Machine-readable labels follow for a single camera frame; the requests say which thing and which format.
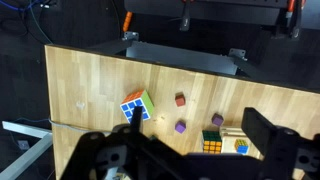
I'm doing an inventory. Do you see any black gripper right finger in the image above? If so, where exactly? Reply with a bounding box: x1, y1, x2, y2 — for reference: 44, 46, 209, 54
241, 107, 276, 155

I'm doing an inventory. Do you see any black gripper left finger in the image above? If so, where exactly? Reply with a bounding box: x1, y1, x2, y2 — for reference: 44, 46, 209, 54
130, 106, 143, 132

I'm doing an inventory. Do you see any large white-edged Rubik's cube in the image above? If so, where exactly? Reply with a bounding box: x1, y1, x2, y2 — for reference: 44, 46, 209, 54
120, 90, 154, 122

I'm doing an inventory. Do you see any green wooden block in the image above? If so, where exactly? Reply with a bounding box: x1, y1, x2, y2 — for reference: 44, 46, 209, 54
149, 134, 158, 140

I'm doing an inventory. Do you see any small Rubik's cube in crate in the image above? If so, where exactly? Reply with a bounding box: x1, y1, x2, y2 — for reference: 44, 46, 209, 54
234, 139, 249, 154

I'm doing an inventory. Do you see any dark purple wooden block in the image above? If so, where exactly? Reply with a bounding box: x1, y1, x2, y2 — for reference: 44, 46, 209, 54
211, 113, 224, 127

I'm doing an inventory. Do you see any red wooden block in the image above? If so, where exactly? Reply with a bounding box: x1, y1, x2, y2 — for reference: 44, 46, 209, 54
175, 93, 186, 107

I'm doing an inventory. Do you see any black-edged Rubik's cube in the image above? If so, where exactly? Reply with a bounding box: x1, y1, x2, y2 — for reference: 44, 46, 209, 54
202, 130, 222, 154

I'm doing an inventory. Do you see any orange-handled clamp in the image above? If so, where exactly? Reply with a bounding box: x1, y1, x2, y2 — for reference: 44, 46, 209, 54
286, 0, 306, 39
122, 11, 133, 32

